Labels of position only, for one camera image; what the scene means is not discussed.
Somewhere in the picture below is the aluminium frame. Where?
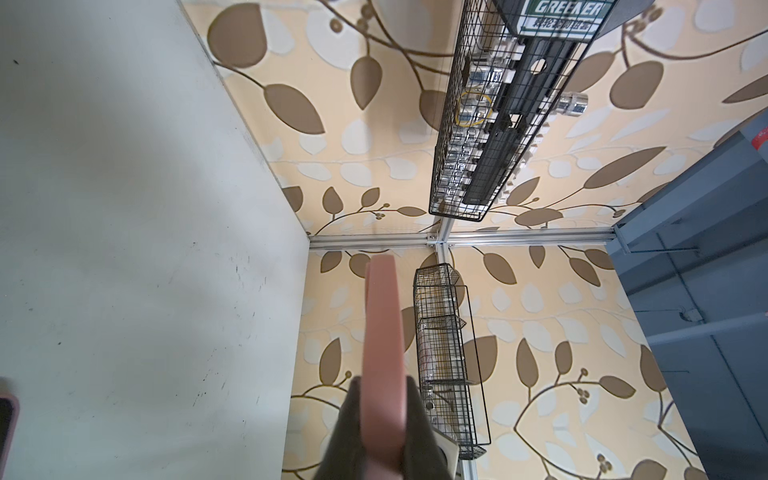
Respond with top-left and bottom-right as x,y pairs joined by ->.
308,217 -> 619,480

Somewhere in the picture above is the right wire basket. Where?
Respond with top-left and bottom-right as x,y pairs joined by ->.
413,263 -> 489,461

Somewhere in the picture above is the wire basket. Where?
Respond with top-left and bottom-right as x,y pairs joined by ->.
413,263 -> 489,461
428,0 -> 619,222

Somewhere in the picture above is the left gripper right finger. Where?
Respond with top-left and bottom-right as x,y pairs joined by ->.
401,376 -> 450,480

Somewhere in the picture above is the phone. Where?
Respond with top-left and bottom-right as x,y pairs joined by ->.
0,393 -> 20,477
360,255 -> 407,479

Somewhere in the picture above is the grey metal cabinet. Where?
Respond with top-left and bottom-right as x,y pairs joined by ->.
609,111 -> 767,479

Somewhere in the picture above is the back wire basket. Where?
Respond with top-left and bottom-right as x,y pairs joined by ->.
428,0 -> 619,222

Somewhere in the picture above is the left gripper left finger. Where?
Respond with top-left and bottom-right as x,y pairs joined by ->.
314,376 -> 366,480

